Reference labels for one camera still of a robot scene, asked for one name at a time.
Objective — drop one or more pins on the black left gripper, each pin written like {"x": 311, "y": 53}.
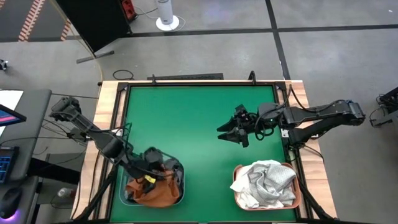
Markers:
{"x": 149, "y": 161}

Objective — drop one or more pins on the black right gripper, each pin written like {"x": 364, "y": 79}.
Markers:
{"x": 247, "y": 124}

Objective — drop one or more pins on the orange towel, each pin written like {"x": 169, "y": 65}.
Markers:
{"x": 161, "y": 196}

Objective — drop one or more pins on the plain white towel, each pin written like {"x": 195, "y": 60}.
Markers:
{"x": 242, "y": 193}

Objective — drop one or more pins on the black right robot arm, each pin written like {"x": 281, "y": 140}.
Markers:
{"x": 317, "y": 113}

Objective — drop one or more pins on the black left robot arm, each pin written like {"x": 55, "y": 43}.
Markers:
{"x": 93, "y": 133}

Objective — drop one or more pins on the teal plastic basket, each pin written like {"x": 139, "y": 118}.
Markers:
{"x": 122, "y": 193}

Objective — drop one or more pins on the orange plastic basket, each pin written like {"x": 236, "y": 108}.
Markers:
{"x": 235, "y": 186}

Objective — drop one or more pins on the black floor strip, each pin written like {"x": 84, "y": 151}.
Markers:
{"x": 186, "y": 76}

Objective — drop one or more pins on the clear plastic bottle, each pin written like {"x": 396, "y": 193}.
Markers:
{"x": 65, "y": 193}

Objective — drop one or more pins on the black desk crossbar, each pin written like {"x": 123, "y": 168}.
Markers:
{"x": 53, "y": 171}

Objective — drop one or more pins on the grey desk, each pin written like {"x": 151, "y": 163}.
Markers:
{"x": 34, "y": 140}

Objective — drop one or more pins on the white cylindrical tower fan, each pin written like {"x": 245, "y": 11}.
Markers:
{"x": 166, "y": 14}

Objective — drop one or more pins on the black computer mouse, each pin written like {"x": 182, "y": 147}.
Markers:
{"x": 11, "y": 202}

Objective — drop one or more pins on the computer monitor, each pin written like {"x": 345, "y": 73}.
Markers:
{"x": 9, "y": 115}

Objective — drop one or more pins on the red power box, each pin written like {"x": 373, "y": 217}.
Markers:
{"x": 128, "y": 7}

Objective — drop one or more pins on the white paper sheet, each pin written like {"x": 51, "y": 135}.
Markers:
{"x": 9, "y": 98}

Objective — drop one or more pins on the black partition board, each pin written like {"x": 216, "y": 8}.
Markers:
{"x": 93, "y": 21}

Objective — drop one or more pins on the small grey floor device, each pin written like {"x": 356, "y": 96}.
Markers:
{"x": 3, "y": 64}

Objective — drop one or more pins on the black metal table frame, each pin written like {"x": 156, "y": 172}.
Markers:
{"x": 202, "y": 83}

